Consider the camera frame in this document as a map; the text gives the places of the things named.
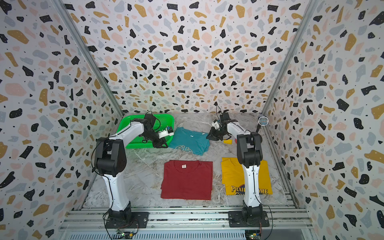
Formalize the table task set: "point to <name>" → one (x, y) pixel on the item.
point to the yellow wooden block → (227, 141)
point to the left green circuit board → (124, 235)
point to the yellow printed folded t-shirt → (233, 176)
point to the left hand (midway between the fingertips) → (167, 142)
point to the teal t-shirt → (194, 142)
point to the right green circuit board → (253, 234)
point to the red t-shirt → (188, 179)
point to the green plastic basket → (161, 121)
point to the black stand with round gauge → (262, 120)
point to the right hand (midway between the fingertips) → (208, 137)
